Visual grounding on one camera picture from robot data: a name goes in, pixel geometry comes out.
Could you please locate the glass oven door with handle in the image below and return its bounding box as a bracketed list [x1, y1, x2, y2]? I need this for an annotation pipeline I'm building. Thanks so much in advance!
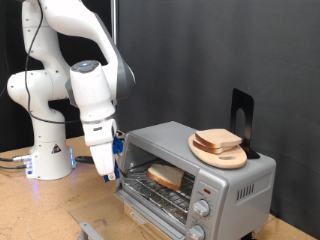
[68, 190, 188, 240]

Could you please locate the dark grey backdrop panel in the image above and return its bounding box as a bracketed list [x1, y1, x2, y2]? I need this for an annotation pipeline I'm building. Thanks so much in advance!
[116, 0, 320, 239]

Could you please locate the wrist camera on blue mount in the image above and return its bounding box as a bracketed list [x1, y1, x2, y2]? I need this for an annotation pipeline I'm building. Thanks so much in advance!
[112, 134, 125, 155]

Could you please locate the black backdrop curtain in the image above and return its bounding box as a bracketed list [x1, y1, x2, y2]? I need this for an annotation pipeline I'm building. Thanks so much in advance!
[0, 0, 114, 153]

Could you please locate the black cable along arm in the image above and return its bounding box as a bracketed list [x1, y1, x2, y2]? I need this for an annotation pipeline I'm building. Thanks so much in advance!
[24, 0, 83, 125]

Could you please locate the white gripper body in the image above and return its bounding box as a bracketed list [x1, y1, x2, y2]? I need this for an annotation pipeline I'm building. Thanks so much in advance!
[81, 118, 119, 176]

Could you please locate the silver toaster oven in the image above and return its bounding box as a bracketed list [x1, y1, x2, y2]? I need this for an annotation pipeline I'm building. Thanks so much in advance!
[114, 120, 278, 240]

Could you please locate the silver oven knob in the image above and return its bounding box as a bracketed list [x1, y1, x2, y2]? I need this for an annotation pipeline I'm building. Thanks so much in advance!
[187, 224, 207, 240]
[192, 198, 212, 218]

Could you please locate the metal spatula with blue block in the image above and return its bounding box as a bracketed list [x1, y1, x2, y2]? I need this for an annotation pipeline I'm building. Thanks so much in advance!
[74, 155, 149, 184]

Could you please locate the wire oven rack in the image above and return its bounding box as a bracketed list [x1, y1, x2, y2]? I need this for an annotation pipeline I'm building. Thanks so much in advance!
[123, 158, 196, 224]

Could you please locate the grey base cable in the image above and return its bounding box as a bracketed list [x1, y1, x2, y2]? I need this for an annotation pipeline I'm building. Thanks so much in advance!
[0, 163, 29, 171]
[0, 153, 33, 163]

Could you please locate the tan wooden bread slice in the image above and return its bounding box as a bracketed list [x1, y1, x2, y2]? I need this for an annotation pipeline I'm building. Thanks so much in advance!
[195, 128, 243, 150]

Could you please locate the black metal bookend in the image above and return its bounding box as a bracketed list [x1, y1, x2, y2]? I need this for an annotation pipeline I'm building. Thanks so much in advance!
[229, 88, 261, 160]

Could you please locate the round wooden plate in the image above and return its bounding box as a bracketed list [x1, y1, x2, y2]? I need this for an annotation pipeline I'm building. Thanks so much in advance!
[188, 132, 248, 170]

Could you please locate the vertical metal pole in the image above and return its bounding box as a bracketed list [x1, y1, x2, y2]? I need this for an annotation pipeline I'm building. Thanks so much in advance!
[110, 0, 119, 46]

